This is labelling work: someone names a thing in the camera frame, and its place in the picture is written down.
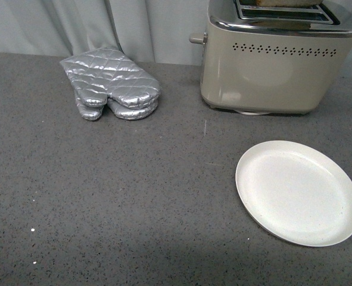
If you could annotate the slice of brown bread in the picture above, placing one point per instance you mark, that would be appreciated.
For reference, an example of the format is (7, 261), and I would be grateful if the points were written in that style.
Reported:
(287, 3)

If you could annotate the beige two-slot toaster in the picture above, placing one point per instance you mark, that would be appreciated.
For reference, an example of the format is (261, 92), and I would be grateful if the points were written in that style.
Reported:
(262, 59)

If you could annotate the lower silver quilted oven mitt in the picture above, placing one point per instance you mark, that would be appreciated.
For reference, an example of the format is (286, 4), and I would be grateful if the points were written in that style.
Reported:
(94, 113)

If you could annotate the silver quilted oven mitt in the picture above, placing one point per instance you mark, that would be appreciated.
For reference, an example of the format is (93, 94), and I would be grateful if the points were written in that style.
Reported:
(94, 113)
(108, 74)

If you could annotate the upper silver quilted oven mitt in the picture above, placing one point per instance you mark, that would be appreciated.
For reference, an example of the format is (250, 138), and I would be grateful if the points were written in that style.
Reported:
(108, 74)

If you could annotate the light grey curtain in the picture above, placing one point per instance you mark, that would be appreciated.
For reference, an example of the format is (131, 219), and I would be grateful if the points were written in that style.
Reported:
(148, 31)

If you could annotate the white round plate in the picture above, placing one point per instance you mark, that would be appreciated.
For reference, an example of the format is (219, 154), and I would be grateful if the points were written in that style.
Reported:
(296, 193)

